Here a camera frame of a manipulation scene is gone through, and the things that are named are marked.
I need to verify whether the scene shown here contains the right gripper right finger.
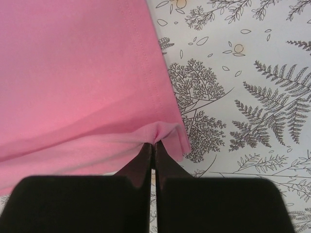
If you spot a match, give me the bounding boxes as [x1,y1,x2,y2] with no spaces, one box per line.
[154,142,294,233]

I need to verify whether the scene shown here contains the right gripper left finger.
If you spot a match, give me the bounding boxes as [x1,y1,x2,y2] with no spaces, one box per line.
[0,144,153,233]

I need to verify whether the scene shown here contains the pink t-shirt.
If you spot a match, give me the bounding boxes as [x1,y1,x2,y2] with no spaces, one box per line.
[0,0,190,195]

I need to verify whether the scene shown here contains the floral patterned table mat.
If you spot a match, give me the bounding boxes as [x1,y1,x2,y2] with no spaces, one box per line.
[0,0,311,233]

